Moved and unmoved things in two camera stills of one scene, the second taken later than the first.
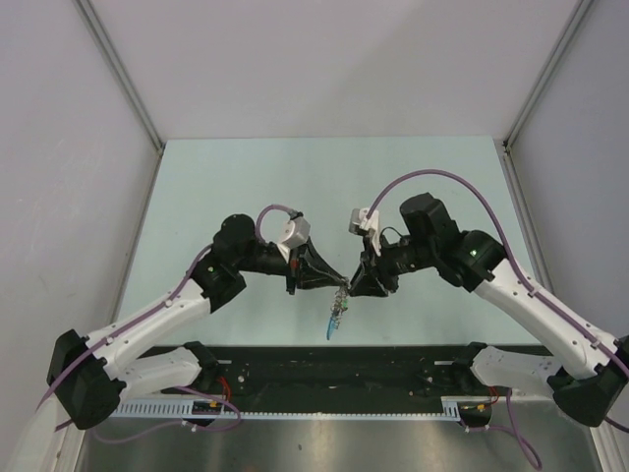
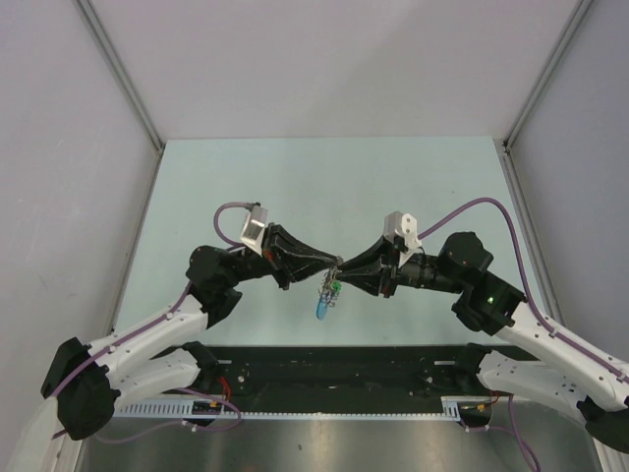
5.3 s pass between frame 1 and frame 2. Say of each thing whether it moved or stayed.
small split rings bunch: moved
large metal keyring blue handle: moved
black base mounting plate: stayed
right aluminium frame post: stayed
